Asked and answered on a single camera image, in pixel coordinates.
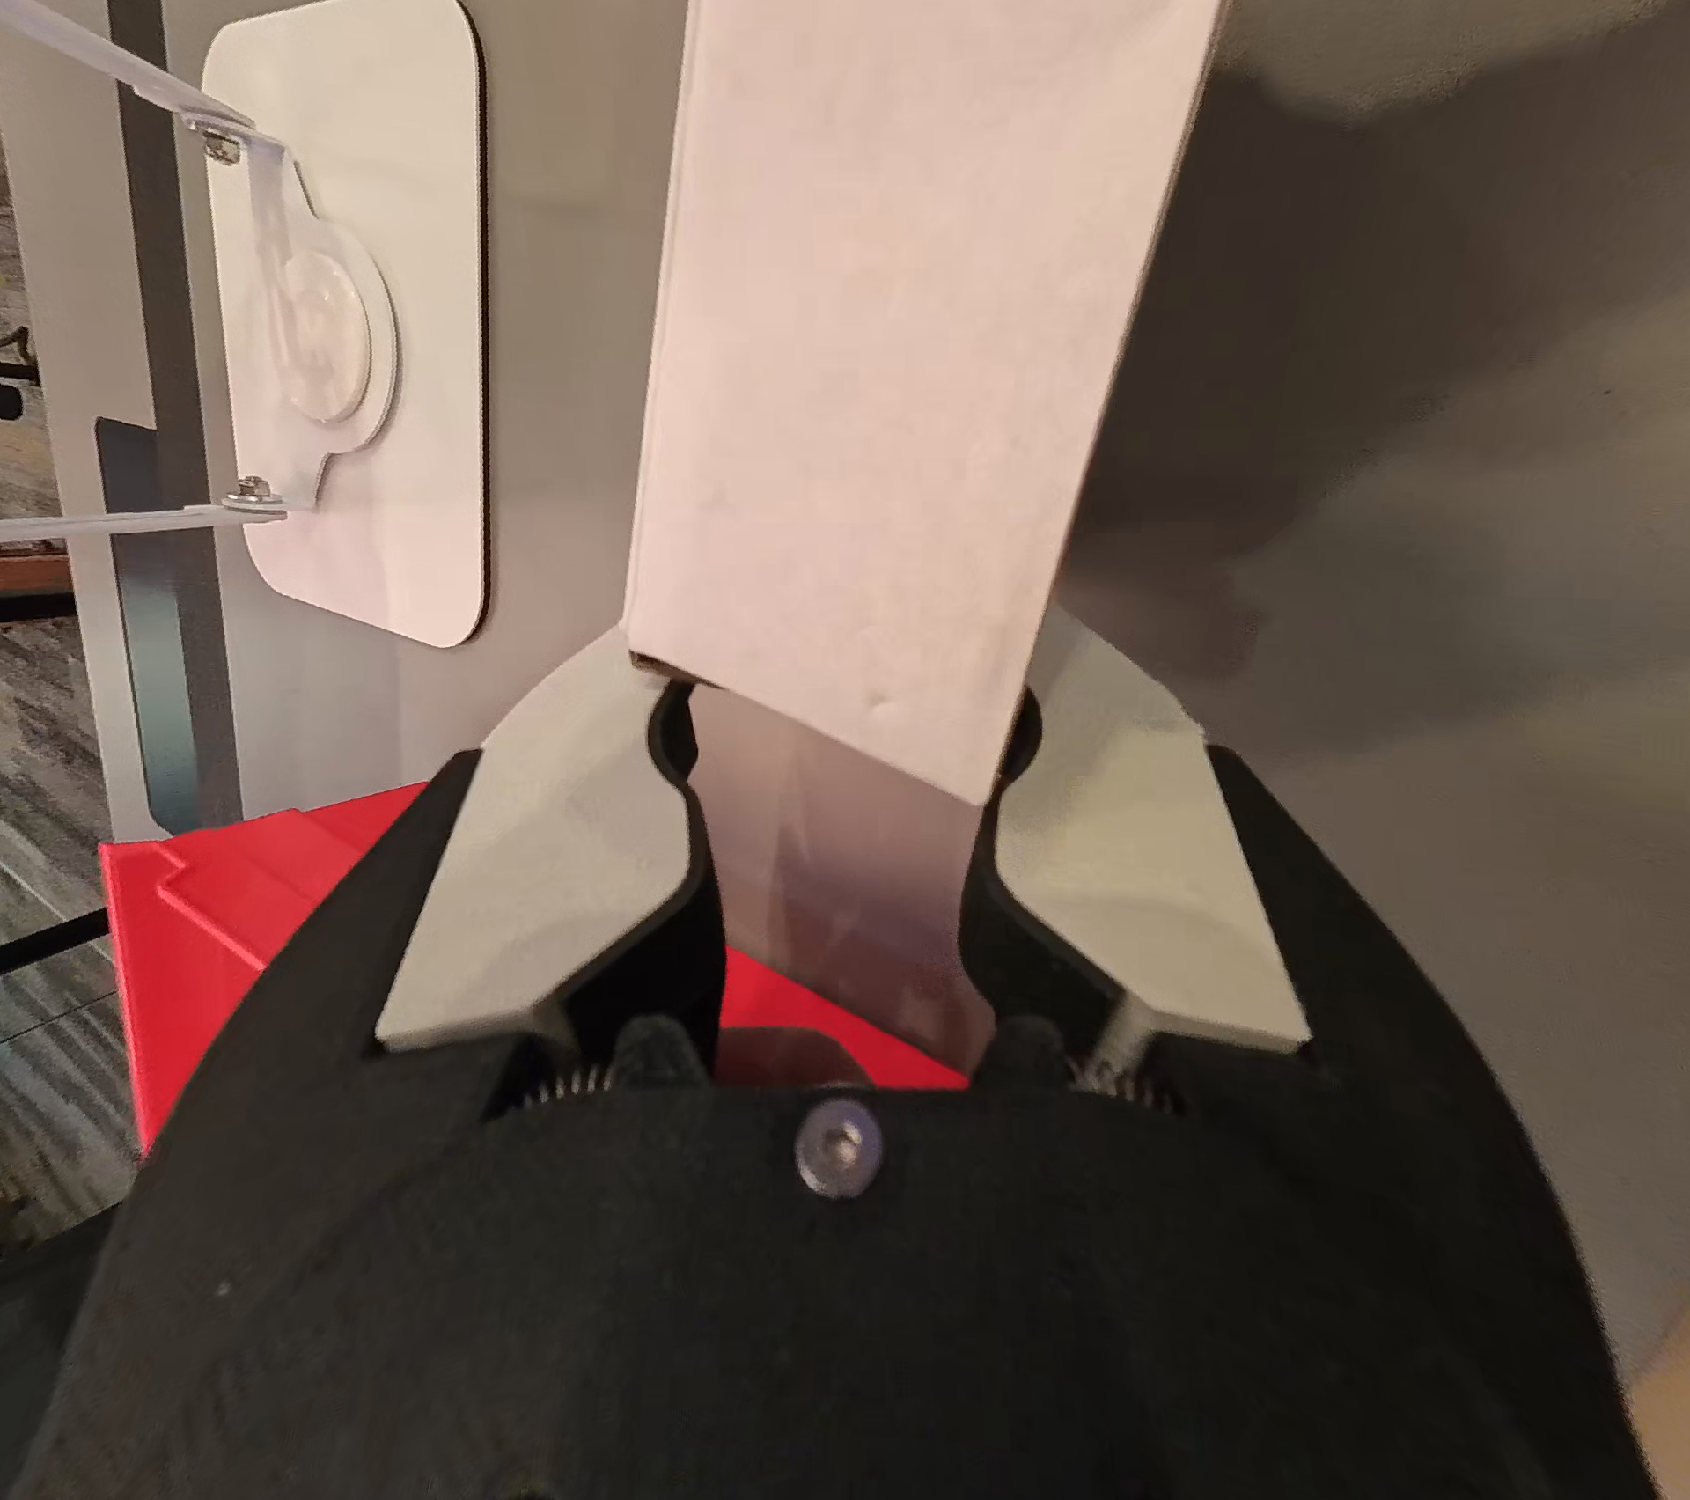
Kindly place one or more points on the red plastic bin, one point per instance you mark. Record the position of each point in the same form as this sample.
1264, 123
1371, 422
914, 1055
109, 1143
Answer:
199, 934

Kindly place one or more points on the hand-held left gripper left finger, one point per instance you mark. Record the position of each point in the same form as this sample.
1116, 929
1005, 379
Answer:
555, 854

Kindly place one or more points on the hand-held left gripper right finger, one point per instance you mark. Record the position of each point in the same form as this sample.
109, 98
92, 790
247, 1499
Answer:
1135, 865

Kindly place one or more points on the large white cardboard box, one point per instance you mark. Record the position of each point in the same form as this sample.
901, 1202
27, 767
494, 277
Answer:
912, 271

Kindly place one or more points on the white bracket with clear disc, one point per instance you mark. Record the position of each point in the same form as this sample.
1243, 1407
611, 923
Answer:
318, 325

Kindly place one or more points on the white rounded mounting plate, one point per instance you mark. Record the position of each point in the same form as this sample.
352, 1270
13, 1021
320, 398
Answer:
409, 340

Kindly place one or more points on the clear plastic strip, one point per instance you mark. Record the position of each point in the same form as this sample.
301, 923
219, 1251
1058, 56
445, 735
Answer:
119, 523
92, 47

